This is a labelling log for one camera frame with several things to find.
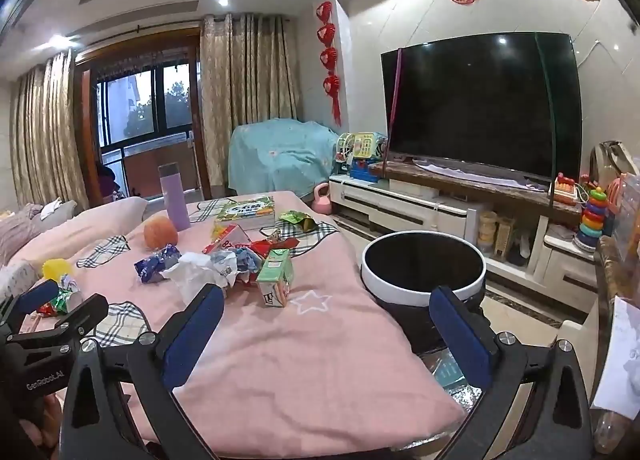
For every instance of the teal cloth covered furniture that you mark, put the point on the teal cloth covered furniture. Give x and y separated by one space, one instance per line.
280 155

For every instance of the pink sofa cushion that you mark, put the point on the pink sofa cushion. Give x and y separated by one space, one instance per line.
75 230

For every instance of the green red snack wrapper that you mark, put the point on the green red snack wrapper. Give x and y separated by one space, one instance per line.
62 297

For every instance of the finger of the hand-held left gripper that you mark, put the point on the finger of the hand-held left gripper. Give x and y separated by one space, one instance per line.
82 317
37 296

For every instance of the wooden framed balcony door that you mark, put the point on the wooden framed balcony door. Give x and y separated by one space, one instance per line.
145 115

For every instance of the green milk carton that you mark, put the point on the green milk carton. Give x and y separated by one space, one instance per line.
275 277

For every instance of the yellow plastic wrapper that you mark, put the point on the yellow plastic wrapper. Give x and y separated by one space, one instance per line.
55 269

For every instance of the silver foil mat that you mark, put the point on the silver foil mat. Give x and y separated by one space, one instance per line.
462 397

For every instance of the colourful toy basket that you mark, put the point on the colourful toy basket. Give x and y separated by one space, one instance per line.
360 152

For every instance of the blue white wrapper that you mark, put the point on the blue white wrapper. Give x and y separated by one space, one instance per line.
247 260

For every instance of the white tissue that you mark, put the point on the white tissue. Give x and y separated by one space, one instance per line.
195 272

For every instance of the white paper sheet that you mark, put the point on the white paper sheet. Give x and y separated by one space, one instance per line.
617 355

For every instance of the red toy telephone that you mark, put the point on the red toy telephone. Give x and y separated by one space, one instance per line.
565 187

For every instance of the marble top side cabinet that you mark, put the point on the marble top side cabinet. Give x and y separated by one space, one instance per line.
617 270

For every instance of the red hanging knot decoration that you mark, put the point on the red hanging knot decoration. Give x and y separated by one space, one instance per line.
329 55

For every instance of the white bin with black bag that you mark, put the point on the white bin with black bag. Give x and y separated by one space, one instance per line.
425 290

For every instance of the green picture book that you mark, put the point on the green picture book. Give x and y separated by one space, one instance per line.
247 210

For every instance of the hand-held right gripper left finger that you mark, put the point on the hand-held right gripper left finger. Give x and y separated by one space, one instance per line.
195 335

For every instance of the teal book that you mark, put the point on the teal book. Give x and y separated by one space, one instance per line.
445 371

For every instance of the pink kettlebell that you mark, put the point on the pink kettlebell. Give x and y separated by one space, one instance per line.
322 201

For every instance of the purple water bottle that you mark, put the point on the purple water bottle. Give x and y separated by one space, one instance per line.
175 195

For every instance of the beige bag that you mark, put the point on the beige bag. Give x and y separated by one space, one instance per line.
610 160

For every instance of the large black television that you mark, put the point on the large black television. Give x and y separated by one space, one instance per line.
480 105

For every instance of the white television cabinet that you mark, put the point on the white television cabinet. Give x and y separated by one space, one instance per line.
425 212

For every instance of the wooden lattice holder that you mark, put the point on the wooden lattice holder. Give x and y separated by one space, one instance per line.
505 237

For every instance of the red and white carton box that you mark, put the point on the red and white carton box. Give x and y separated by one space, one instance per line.
227 237

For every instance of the pink plastic toy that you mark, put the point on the pink plastic toy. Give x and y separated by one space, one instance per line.
615 195

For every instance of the white cloth under television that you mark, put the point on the white cloth under television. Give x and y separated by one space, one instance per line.
480 175

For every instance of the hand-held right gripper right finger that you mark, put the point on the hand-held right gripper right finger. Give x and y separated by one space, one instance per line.
460 335

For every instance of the dark red snack packet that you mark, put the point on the dark red snack packet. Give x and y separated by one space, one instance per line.
272 246

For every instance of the beige patterned curtain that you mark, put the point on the beige patterned curtain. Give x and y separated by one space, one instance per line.
42 130
250 90

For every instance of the orange red apple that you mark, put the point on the orange red apple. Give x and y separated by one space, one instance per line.
161 234

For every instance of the yellow stacked containers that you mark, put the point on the yellow stacked containers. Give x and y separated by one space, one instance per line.
487 232

